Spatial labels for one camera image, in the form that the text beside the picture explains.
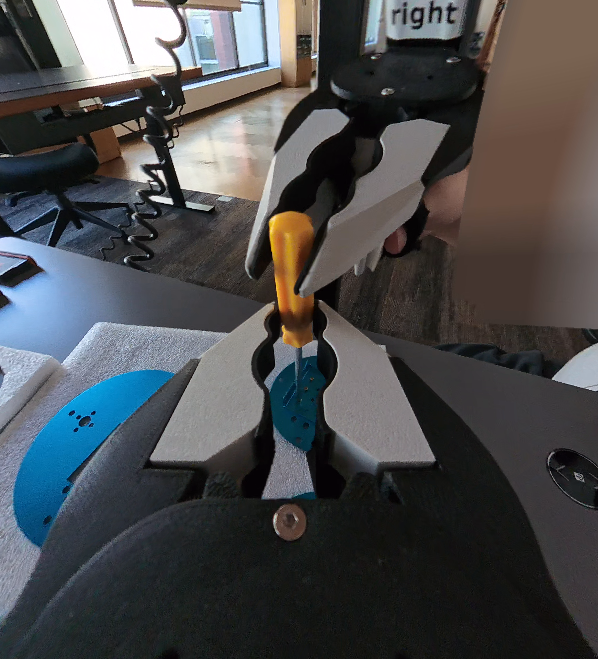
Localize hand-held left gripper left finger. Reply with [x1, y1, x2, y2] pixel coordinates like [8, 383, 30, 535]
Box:
[150, 303, 278, 497]

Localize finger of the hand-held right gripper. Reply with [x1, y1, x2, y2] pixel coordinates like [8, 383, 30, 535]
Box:
[246, 108, 353, 280]
[296, 120, 452, 298]

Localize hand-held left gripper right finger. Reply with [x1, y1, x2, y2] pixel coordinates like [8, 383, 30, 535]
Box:
[306, 301, 437, 499]

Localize blue metal bracket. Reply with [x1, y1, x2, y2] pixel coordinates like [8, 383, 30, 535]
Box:
[287, 360, 325, 413]

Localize blue perforated mounting disc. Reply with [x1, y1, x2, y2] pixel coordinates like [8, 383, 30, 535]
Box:
[269, 358, 326, 454]

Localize yellow handled screwdriver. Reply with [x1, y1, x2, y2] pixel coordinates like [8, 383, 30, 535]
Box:
[269, 212, 314, 402]

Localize black round desk grommet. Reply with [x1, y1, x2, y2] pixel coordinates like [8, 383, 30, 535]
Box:
[546, 449, 598, 510]

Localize person's right hand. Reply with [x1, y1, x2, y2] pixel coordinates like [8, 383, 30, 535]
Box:
[381, 167, 468, 258]

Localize white foam sheet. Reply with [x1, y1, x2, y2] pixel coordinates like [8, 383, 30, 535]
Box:
[0, 322, 325, 626]

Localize wooden column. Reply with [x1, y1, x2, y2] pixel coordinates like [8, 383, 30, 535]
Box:
[280, 0, 314, 88]

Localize dark pants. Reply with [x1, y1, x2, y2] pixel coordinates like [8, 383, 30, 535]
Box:
[435, 342, 562, 379]

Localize small brown cardboard box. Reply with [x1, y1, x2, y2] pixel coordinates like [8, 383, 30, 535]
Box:
[90, 126, 122, 164]

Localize blue disc with rectangular cutout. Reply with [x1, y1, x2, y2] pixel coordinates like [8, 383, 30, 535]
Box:
[13, 370, 176, 547]

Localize window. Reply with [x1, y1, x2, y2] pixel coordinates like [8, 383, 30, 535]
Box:
[54, 0, 281, 70]

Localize black saddle stool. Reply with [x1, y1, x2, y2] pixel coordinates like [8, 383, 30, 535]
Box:
[0, 143, 142, 249]

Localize black shelving unit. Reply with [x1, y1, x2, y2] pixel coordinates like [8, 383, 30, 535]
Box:
[0, 0, 63, 78]

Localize black desk leg frame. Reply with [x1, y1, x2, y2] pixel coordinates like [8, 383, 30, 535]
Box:
[315, 0, 369, 310]

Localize thick black coiled cable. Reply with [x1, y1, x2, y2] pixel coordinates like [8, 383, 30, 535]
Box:
[124, 0, 186, 273]

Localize white foam frame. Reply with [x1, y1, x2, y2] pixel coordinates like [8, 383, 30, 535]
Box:
[0, 337, 63, 464]

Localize thin black coiled cable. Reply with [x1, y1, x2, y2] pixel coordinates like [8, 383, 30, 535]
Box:
[99, 227, 142, 262]

